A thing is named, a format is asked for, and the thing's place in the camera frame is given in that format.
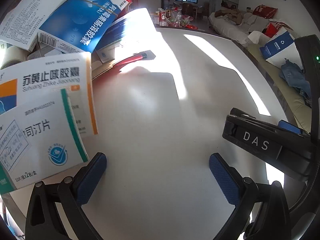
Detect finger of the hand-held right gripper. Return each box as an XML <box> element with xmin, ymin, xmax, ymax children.
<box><xmin>222</xmin><ymin>107</ymin><xmax>279</xmax><ymax>140</ymax></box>
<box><xmin>277</xmin><ymin>119</ymin><xmax>311</xmax><ymax>138</ymax></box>

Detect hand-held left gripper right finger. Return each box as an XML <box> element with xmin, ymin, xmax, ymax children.
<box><xmin>209</xmin><ymin>152</ymin><xmax>290</xmax><ymax>240</ymax></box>

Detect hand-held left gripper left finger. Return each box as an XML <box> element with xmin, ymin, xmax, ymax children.
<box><xmin>25</xmin><ymin>152</ymin><xmax>108</xmax><ymax>240</ymax></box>

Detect white green medicine box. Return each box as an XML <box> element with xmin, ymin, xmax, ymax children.
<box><xmin>0</xmin><ymin>89</ymin><xmax>90</xmax><ymax>195</ymax></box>

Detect red cardboard box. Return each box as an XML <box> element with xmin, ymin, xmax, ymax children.
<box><xmin>91</xmin><ymin>0</ymin><xmax>140</xmax><ymax>80</ymax></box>

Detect white orange medicine box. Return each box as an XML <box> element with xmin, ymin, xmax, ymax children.
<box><xmin>0</xmin><ymin>52</ymin><xmax>98</xmax><ymax>137</ymax></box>

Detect beige tape roll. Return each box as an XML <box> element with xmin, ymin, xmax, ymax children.
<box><xmin>0</xmin><ymin>42</ymin><xmax>28</xmax><ymax>70</ymax></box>

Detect olive beanbag lounger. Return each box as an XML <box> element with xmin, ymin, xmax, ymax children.
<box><xmin>246</xmin><ymin>42</ymin><xmax>316</xmax><ymax>135</ymax></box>

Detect blue jeans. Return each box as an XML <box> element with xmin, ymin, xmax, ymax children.
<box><xmin>279</xmin><ymin>58</ymin><xmax>313</xmax><ymax>105</ymax></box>

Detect white blue paper bag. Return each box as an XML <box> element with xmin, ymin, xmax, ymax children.
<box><xmin>259</xmin><ymin>27</ymin><xmax>304</xmax><ymax>68</ymax></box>

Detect red striped bag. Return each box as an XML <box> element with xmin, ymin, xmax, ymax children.
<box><xmin>262</xmin><ymin>22</ymin><xmax>285</xmax><ymax>38</ymax></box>

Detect white sofa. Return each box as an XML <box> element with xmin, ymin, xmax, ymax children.
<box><xmin>208</xmin><ymin>6</ymin><xmax>278</xmax><ymax>47</ymax></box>

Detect brown clothes pile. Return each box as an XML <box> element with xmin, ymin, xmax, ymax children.
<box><xmin>214</xmin><ymin>8</ymin><xmax>243</xmax><ymax>25</ymax></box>

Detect red cushion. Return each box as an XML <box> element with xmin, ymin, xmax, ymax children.
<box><xmin>252</xmin><ymin>4</ymin><xmax>278</xmax><ymax>19</ymax></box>

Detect dining table with chairs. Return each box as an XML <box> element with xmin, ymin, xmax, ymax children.
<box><xmin>179</xmin><ymin>2</ymin><xmax>209</xmax><ymax>19</ymax></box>

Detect white dark-blue medicine box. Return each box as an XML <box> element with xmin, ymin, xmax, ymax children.
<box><xmin>96</xmin><ymin>7</ymin><xmax>155</xmax><ymax>64</ymax></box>

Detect blue medicine box rubber band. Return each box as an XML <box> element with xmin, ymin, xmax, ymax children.
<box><xmin>37</xmin><ymin>0</ymin><xmax>129</xmax><ymax>54</ymax></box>

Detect white printed medicine box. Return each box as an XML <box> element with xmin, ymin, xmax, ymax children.
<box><xmin>0</xmin><ymin>0</ymin><xmax>75</xmax><ymax>53</ymax></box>

